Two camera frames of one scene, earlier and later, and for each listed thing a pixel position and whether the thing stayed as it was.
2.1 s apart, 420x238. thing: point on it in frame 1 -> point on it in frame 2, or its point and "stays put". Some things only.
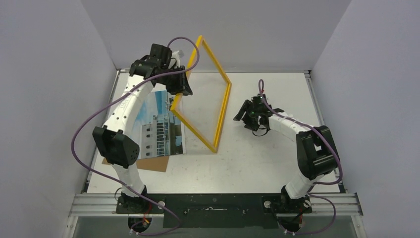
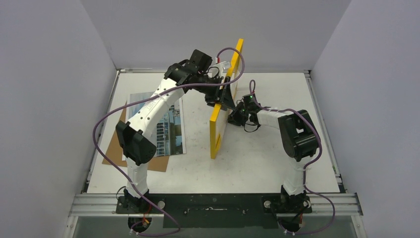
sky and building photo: [160, 133] stays put
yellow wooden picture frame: [192, 64] -> [222, 110]
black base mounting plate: [215, 210] stays put
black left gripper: [178, 88] -> [226, 99]
